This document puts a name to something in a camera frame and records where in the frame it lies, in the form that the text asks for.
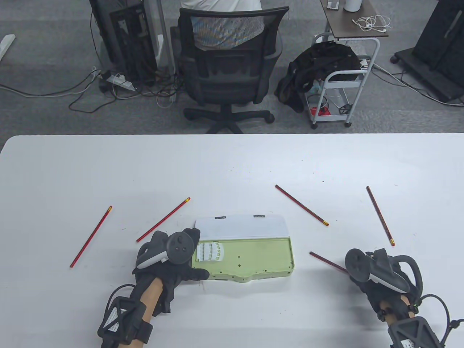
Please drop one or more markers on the person's left hand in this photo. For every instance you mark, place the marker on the person's left hand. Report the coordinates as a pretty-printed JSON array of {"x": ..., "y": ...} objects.
[{"x": 174, "y": 275}]

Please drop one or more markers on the person's right hand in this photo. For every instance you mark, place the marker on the person's right hand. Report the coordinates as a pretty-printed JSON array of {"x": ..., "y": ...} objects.
[{"x": 377, "y": 293}]

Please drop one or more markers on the red pencil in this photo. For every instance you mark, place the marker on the red pencil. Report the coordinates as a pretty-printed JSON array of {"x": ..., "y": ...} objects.
[
  {"x": 380, "y": 215},
  {"x": 326, "y": 261},
  {"x": 90, "y": 237},
  {"x": 301, "y": 204},
  {"x": 163, "y": 219}
]

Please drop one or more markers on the green panda pencil case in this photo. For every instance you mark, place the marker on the green panda pencil case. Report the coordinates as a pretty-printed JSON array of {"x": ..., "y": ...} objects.
[{"x": 253, "y": 257}]

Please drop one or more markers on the person's left forearm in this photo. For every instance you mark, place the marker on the person's left forearm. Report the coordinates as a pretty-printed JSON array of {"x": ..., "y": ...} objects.
[{"x": 150, "y": 297}]

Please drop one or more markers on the person's right forearm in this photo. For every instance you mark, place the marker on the person's right forearm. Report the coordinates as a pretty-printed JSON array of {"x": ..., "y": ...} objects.
[{"x": 390, "y": 317}]

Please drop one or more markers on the black white hand controller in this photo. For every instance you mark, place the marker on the black white hand controller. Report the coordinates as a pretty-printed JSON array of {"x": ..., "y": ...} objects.
[
  {"x": 181, "y": 248},
  {"x": 357, "y": 264}
]

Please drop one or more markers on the small red container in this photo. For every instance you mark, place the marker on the small red container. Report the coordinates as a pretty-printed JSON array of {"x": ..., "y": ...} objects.
[{"x": 323, "y": 110}]

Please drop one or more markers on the white power strip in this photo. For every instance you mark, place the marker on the white power strip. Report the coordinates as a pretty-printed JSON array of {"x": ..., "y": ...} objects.
[{"x": 123, "y": 82}]

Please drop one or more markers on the black mesh office chair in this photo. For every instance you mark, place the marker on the black mesh office chair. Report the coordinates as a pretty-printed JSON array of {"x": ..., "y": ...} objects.
[{"x": 224, "y": 79}]

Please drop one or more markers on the white rolling cart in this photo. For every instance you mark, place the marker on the white rolling cart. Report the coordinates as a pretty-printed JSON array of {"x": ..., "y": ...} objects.
[{"x": 344, "y": 84}]

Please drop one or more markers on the white power adapter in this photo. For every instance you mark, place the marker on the white power adapter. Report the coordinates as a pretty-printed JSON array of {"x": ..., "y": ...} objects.
[{"x": 364, "y": 63}]

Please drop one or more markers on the black bag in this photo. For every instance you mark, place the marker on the black bag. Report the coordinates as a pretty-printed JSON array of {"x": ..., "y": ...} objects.
[{"x": 333, "y": 58}]

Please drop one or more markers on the black computer tower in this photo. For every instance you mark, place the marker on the black computer tower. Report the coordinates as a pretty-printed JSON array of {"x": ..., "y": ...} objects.
[{"x": 127, "y": 40}]

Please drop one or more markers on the grey metal desk leg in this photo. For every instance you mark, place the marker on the grey metal desk leg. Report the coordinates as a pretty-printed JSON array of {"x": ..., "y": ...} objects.
[{"x": 161, "y": 21}]

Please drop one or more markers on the black wheeled stand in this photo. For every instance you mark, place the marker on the black wheeled stand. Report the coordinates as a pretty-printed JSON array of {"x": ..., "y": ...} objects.
[{"x": 438, "y": 36}]

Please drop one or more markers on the brown wooden side table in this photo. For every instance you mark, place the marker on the brown wooden side table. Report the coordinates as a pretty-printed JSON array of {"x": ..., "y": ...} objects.
[{"x": 348, "y": 27}]

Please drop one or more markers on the white table foot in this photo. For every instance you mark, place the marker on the white table foot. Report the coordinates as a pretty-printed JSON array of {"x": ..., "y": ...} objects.
[{"x": 6, "y": 43}]

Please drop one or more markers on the white cup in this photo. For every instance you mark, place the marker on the white cup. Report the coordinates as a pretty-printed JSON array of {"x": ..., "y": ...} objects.
[{"x": 352, "y": 5}]

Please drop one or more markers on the small grey device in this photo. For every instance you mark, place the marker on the small grey device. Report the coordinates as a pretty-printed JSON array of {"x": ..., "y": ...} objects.
[{"x": 333, "y": 4}]

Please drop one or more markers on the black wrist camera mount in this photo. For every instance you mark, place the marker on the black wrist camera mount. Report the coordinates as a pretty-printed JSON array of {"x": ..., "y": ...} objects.
[
  {"x": 123, "y": 320},
  {"x": 413, "y": 333}
]

